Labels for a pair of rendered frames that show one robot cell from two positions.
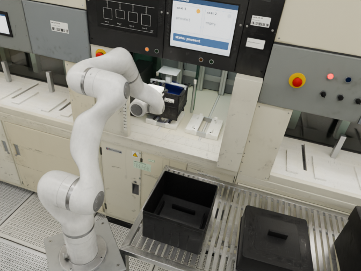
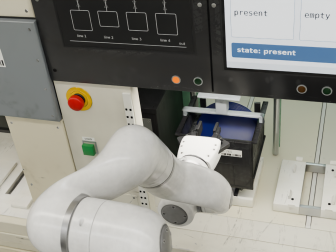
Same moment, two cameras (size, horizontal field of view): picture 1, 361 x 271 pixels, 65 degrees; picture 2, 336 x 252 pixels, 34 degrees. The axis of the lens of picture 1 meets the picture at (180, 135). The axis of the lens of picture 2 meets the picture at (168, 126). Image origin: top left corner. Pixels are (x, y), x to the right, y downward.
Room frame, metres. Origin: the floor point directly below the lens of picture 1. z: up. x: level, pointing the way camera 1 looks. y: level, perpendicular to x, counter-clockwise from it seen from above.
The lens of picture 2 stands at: (0.32, 0.10, 2.06)
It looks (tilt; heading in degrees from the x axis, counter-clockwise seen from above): 36 degrees down; 7
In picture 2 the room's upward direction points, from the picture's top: 7 degrees counter-clockwise
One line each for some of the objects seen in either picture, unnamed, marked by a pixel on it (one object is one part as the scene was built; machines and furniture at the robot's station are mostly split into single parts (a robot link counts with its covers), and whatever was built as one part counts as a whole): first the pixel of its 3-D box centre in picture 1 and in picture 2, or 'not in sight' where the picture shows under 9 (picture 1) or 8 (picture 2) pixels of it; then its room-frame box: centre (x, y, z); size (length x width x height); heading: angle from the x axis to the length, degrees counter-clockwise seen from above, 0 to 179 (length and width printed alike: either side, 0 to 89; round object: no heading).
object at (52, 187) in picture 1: (66, 201); not in sight; (0.69, 0.38, 1.07); 0.19 x 0.12 x 0.24; 76
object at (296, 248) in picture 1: (274, 241); not in sight; (0.80, -0.46, 0.83); 0.29 x 0.29 x 0.13; 79
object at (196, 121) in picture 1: (204, 125); (312, 186); (1.58, -0.15, 0.89); 0.22 x 0.21 x 0.04; 166
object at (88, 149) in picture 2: not in sight; (89, 148); (1.42, 0.45, 1.20); 0.03 x 0.02 x 0.03; 76
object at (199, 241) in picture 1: (180, 209); not in sight; (0.90, -0.04, 0.85); 0.28 x 0.28 x 0.17; 76
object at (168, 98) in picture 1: (167, 94); (223, 133); (1.64, 0.11, 1.06); 0.24 x 0.20 x 0.32; 76
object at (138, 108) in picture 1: (142, 104); (184, 195); (1.24, 0.20, 1.19); 0.13 x 0.09 x 0.08; 167
